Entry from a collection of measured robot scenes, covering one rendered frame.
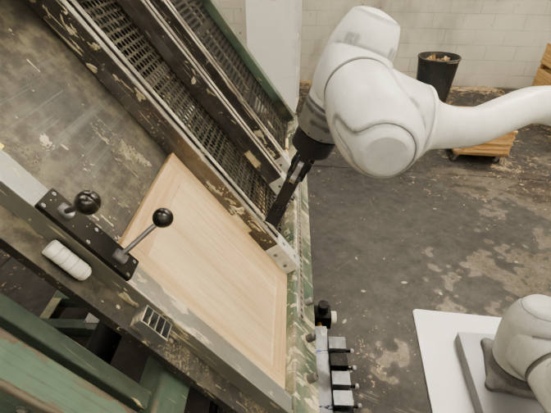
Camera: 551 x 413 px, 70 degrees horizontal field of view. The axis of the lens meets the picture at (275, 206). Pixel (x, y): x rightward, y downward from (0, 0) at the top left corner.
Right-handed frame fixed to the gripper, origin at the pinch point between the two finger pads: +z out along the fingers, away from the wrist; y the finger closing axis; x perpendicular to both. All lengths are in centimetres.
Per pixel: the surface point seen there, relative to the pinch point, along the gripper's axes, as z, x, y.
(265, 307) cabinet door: 39.5, 9.4, -7.9
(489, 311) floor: 92, 136, -129
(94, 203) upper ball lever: -7.0, -23.2, 27.9
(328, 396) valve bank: 53, 38, -2
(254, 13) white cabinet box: 75, -136, -388
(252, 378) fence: 31.9, 12.8, 17.4
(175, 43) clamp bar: 5, -60, -61
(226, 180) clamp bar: 21.8, -18.8, -28.8
